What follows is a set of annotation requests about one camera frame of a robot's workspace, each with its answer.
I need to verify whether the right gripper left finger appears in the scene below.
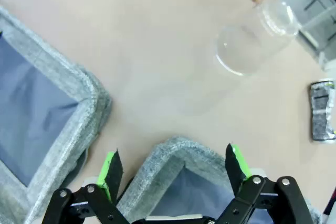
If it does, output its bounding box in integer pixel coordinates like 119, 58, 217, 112
41, 148, 132, 224

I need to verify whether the grey fabric basket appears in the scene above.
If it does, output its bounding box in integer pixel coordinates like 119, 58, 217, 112
115, 136, 322, 224
0, 5, 113, 224

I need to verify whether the clear plastic cup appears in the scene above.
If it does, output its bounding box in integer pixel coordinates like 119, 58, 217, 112
214, 0, 302, 77

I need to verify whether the crushed black silver can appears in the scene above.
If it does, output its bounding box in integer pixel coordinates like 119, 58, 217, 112
308, 78, 336, 145

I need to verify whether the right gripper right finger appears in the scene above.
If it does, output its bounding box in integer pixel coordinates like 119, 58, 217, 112
209, 143, 312, 224

